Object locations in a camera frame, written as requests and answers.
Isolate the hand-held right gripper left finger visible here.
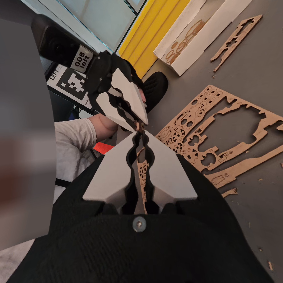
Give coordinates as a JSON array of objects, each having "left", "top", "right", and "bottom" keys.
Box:
[{"left": 82, "top": 131, "right": 142, "bottom": 214}]

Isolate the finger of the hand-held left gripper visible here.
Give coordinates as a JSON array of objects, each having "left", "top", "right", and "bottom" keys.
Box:
[
  {"left": 96, "top": 92, "right": 136, "bottom": 133},
  {"left": 111, "top": 68, "right": 149, "bottom": 125}
]

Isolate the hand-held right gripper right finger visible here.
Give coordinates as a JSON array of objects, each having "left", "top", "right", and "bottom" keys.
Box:
[{"left": 141, "top": 130, "right": 198, "bottom": 214}]

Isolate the wooden parts sheet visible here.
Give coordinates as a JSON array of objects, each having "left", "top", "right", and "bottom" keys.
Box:
[{"left": 136, "top": 85, "right": 283, "bottom": 216}]

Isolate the person's left hand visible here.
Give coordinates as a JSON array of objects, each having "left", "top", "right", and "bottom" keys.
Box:
[{"left": 139, "top": 88, "right": 148, "bottom": 108}]

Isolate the black mesh wrist rest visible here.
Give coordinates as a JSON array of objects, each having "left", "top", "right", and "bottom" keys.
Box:
[{"left": 141, "top": 71, "right": 169, "bottom": 113}]

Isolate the red card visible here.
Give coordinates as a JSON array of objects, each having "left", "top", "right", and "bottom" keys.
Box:
[{"left": 93, "top": 141, "right": 115, "bottom": 155}]

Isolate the frosted glass window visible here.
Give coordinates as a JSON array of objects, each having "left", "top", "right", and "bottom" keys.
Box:
[{"left": 21, "top": 0, "right": 147, "bottom": 53}]

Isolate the stack of yellow plastic bins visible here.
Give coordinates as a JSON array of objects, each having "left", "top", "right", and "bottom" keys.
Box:
[{"left": 118, "top": 0, "right": 191, "bottom": 73}]

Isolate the pile of tan rubber bands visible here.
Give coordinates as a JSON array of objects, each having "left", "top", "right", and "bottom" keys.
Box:
[{"left": 165, "top": 19, "right": 206, "bottom": 65}]

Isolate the curved wooden scrap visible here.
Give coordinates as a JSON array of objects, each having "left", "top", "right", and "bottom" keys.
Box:
[{"left": 221, "top": 187, "right": 239, "bottom": 198}]

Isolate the white cardboard tray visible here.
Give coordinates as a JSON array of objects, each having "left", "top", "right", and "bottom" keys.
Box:
[{"left": 153, "top": 0, "right": 253, "bottom": 76}]

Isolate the black lanyard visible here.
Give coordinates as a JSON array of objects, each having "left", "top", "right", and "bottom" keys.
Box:
[{"left": 55, "top": 178, "right": 72, "bottom": 188}]

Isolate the long wooden frame scrap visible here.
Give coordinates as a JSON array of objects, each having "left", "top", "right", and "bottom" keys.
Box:
[{"left": 210, "top": 14, "right": 263, "bottom": 73}]

